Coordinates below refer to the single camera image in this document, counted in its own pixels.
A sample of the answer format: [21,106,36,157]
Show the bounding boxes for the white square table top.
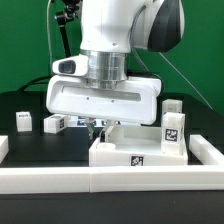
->
[89,125,188,167]

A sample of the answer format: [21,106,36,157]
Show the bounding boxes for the printed tag sheet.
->
[66,115,118,128]

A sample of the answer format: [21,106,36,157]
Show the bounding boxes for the white thin cable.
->
[46,0,55,64]

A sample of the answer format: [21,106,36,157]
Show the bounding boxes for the white U-shaped fence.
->
[0,135,224,194]

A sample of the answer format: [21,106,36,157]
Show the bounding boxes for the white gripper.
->
[46,75,162,142]

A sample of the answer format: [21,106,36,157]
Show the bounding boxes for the black cables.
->
[17,74,54,93]

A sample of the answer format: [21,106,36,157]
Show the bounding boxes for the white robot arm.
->
[46,0,184,125]

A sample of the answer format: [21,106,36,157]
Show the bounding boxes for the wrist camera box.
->
[52,55,89,77]

